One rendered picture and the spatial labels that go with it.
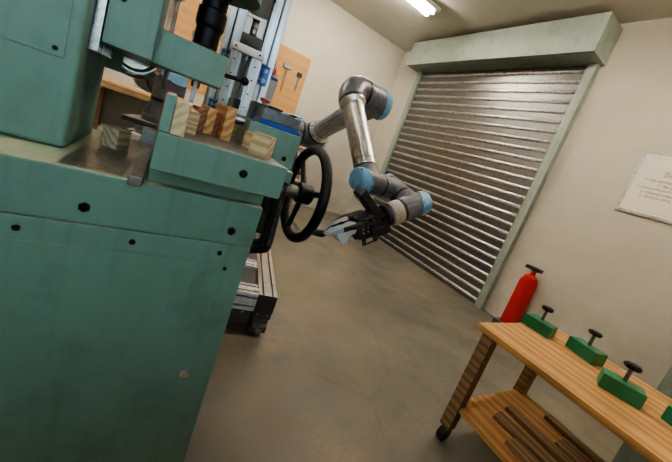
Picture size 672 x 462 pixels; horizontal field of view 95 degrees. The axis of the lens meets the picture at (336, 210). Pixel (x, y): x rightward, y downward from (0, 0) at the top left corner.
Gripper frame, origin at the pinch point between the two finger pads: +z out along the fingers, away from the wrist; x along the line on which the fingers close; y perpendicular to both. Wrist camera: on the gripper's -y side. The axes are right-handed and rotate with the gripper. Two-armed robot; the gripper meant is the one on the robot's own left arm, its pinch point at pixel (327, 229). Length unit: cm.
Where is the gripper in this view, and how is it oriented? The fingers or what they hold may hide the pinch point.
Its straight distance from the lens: 86.7
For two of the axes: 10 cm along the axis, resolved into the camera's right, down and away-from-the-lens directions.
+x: -4.4, -3.2, 8.4
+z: -8.9, 2.9, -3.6
